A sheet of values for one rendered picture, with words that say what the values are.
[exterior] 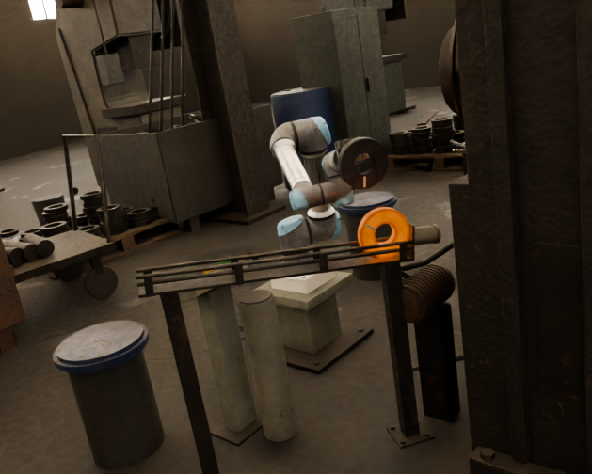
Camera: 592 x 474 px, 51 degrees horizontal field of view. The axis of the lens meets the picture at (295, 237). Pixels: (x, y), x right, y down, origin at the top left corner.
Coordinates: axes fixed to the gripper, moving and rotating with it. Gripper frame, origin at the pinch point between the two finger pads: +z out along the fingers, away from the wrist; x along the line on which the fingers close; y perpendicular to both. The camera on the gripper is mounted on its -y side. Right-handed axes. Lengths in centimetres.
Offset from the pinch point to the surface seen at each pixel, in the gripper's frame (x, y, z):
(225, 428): -57, -83, -45
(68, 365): -101, -44, -30
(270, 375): -39, -63, -22
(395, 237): 3.1, -25.8, 5.4
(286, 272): -31.1, -28.3, 4.1
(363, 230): -6.5, -21.6, 6.5
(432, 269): 16.6, -39.2, -4.8
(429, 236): 13.5, -27.8, 5.8
